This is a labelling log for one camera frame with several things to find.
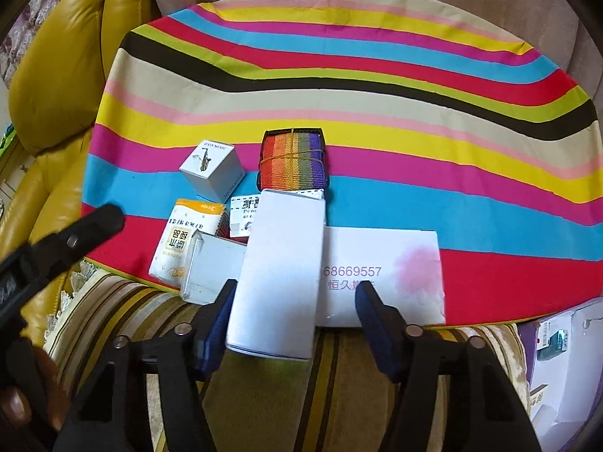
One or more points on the silver cream box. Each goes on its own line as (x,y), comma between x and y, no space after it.
(242,219)

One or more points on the purple cardboard box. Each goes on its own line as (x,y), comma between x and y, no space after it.
(584,386)

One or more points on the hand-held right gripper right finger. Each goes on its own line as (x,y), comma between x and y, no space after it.
(377,329)

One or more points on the large plain white box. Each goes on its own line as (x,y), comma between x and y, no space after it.
(278,282)

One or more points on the floral patterned fabric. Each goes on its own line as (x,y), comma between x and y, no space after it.
(28,23)

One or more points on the beige striped blanket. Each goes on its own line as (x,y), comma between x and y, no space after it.
(264,400)

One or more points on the blue teal box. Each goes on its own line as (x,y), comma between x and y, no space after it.
(556,339)

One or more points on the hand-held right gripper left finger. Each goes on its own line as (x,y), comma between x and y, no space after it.
(216,320)

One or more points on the yellow leather sofa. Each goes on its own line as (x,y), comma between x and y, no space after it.
(56,56)

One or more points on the white cube box saxophone print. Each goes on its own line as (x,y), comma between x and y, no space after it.
(212,169)

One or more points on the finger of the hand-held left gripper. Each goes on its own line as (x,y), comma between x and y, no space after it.
(80,238)

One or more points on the colourful striped cloth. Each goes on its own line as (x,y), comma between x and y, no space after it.
(377,127)

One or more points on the orange and white box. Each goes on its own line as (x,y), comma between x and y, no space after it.
(174,245)

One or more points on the white box pink stain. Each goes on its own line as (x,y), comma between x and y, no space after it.
(400,282)

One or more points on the person's left hand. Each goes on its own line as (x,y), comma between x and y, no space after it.
(14,405)

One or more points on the white open-flap box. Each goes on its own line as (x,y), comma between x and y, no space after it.
(216,268)

